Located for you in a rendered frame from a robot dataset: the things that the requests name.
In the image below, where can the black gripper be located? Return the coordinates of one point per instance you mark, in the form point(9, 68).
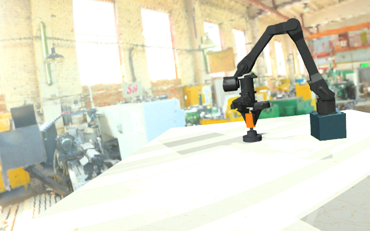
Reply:
point(257, 106)

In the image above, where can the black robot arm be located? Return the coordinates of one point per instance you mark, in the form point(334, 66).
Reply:
point(292, 27)

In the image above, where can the orange knob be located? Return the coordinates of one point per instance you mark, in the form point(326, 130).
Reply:
point(249, 120)

